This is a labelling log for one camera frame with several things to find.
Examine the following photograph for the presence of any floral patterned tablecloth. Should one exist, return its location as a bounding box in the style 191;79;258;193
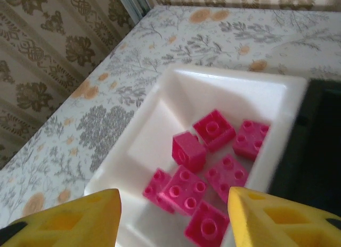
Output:
0;4;341;247

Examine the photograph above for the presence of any pink lego brick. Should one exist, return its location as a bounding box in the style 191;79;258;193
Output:
157;166;208;216
204;154;250;204
192;109;237;153
142;168;173;202
172;132;207;174
184;200;230;247
232;119;271;161

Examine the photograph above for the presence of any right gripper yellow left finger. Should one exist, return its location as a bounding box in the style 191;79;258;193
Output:
0;188;122;247

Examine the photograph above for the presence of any white plastic bin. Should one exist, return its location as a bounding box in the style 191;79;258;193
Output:
84;64;308;247

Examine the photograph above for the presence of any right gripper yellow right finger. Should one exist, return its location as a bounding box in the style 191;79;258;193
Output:
228;186;341;247

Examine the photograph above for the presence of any aluminium frame post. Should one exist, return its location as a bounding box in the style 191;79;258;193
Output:
116;0;151;20

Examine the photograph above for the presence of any black plastic bin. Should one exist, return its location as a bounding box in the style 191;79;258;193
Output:
267;78;341;218

